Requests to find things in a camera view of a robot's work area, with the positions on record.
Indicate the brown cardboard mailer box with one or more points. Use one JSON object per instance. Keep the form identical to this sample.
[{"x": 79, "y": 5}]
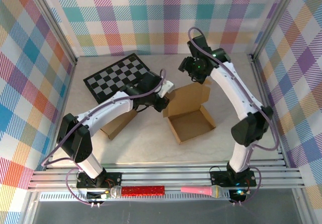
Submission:
[
  {"x": 191, "y": 123},
  {"x": 115, "y": 128}
]

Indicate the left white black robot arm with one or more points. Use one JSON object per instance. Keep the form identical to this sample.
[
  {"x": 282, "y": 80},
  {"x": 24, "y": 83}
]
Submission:
[{"x": 105, "y": 110}]

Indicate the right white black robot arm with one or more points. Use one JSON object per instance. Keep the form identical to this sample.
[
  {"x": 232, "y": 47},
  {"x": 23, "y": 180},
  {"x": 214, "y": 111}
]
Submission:
[{"x": 234, "y": 90}]

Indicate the black grey chessboard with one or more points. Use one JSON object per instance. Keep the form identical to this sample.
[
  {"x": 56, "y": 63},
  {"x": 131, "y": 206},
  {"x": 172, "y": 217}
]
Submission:
[{"x": 115, "y": 75}]

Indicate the red glitter toy microphone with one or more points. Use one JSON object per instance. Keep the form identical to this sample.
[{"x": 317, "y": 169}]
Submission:
[{"x": 143, "y": 191}]

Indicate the pink toy microphone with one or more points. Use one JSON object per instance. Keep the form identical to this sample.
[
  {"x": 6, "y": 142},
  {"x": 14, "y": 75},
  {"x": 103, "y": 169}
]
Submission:
[{"x": 198, "y": 190}]

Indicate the black electronics board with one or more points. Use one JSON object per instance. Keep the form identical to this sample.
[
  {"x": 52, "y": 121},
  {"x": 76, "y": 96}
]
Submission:
[
  {"x": 94, "y": 195},
  {"x": 237, "y": 193}
]

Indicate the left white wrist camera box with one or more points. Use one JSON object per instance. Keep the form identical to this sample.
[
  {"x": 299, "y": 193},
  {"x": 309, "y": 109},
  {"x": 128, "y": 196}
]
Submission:
[{"x": 168, "y": 86}]

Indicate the aluminium side rail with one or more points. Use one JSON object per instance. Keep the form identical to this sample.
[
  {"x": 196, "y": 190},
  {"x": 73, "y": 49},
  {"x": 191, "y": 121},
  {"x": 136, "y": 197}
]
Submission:
[
  {"x": 66, "y": 95},
  {"x": 264, "y": 95}
]

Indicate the aluminium rail base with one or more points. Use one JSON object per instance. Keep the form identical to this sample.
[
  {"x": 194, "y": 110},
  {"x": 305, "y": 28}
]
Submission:
[{"x": 163, "y": 176}]

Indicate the aluminium frame post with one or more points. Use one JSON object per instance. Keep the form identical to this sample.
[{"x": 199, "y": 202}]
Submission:
[
  {"x": 273, "y": 20},
  {"x": 55, "y": 25}
]

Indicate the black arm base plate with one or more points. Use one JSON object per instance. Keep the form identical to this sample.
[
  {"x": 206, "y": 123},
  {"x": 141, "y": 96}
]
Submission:
[
  {"x": 113, "y": 180},
  {"x": 219, "y": 178}
]

